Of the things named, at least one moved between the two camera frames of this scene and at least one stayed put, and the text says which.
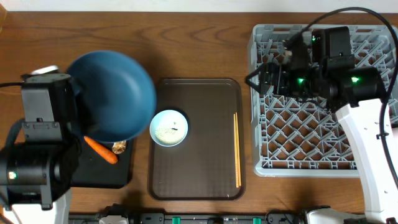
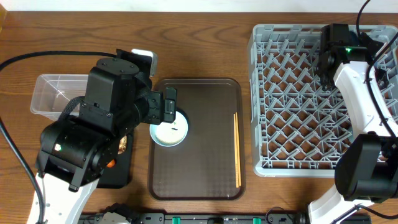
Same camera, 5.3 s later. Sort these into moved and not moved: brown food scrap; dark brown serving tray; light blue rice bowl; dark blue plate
Moved: dark blue plate
Not moved: light blue rice bowl; brown food scrap; dark brown serving tray
